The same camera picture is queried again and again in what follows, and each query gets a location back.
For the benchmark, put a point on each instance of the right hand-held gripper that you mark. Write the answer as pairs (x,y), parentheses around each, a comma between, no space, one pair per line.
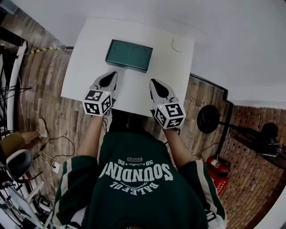
(170,114)

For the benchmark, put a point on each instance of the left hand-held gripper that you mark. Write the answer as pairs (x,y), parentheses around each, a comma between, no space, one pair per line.
(96,102)

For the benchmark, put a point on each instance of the green box drawer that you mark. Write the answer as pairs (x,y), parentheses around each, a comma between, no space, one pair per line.
(121,65)

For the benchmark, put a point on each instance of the green box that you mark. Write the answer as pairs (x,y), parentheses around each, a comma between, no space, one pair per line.
(129,52)

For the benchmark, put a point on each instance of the person's left forearm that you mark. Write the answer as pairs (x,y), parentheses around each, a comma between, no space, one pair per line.
(90,136)

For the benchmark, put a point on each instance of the person's right forearm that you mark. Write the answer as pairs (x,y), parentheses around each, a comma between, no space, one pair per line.
(178,147)

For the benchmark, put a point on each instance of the red extinguisher stand box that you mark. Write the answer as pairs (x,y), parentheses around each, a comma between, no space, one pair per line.
(220,184)

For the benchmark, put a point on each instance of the thin black thread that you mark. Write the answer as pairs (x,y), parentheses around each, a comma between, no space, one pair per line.
(175,48)

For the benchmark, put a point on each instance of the person's black trousers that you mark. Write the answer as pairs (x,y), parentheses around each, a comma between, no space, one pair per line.
(125,121)

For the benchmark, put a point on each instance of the black round disc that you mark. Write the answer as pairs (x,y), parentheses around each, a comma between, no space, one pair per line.
(207,119)

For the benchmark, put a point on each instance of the yellow black striped bar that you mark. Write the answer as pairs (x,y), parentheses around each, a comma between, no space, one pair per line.
(42,50)

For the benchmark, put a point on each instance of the red fire extinguisher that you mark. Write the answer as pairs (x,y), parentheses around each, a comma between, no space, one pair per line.
(217,165)

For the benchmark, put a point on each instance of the person's green printed shirt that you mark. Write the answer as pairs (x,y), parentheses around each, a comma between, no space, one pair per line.
(138,187)

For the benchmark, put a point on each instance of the white power strip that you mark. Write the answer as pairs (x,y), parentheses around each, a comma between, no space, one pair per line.
(56,166)

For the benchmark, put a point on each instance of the grey office chair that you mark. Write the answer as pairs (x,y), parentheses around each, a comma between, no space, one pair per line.
(19,162)

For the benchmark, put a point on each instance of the small electronic device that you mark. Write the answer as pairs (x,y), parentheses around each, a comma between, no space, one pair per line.
(45,203)

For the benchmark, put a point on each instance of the white curved frame rail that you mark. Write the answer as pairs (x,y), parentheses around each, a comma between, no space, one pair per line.
(15,73)

